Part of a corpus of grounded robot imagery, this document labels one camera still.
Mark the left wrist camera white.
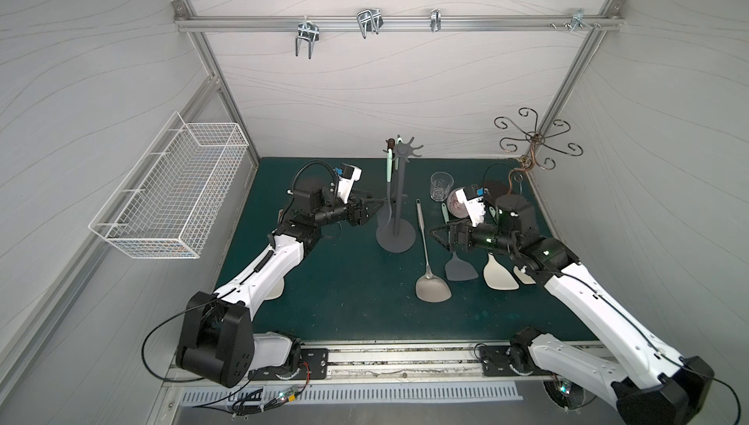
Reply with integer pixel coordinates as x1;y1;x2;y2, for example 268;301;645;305
335;164;362;204

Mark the aluminium cross rail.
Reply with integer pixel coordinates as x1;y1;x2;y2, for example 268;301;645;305
175;13;624;33

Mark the small metal hook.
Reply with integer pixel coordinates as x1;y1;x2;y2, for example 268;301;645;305
430;9;442;33

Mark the steel turner metal handle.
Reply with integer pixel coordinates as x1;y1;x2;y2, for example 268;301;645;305
415;199;452;303

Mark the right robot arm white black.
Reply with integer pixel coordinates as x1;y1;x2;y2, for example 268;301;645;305
435;156;748;424

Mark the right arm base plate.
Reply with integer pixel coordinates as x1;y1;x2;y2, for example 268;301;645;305
474;343;518;377

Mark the double metal hook middle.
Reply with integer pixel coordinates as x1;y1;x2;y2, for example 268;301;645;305
356;9;383;39

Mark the double metal hook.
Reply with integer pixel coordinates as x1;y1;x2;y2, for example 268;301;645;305
295;19;320;58
356;9;383;39

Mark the cream spoon wooden handle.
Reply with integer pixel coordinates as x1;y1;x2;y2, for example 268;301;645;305
264;278;285;301

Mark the bronze scroll hook stand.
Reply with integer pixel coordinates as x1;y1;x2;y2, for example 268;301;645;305
493;106;584;195

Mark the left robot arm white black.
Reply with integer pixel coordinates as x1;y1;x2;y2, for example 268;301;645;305
175;160;382;388

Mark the white vent strip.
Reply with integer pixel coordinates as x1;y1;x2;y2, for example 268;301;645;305
179;381;523;407

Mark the white wire basket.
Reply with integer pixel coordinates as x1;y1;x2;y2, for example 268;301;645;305
88;112;248;259

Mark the pink striped bowl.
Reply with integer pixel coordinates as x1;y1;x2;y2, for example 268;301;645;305
447;188;469;219

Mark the double metal hook left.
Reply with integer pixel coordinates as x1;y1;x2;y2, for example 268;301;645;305
295;19;320;58

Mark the clear drinking glass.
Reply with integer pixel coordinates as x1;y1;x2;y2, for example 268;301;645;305
430;171;454;203

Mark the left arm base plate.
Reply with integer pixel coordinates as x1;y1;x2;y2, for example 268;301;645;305
249;346;330;381

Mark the cream spatula wooden handle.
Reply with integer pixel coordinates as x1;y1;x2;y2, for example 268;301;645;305
483;253;520;292

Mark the grey utensil rack stand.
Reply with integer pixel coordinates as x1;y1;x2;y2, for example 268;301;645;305
376;136;421;253

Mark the grey turner mint handle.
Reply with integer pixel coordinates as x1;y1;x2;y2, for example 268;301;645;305
445;229;478;282

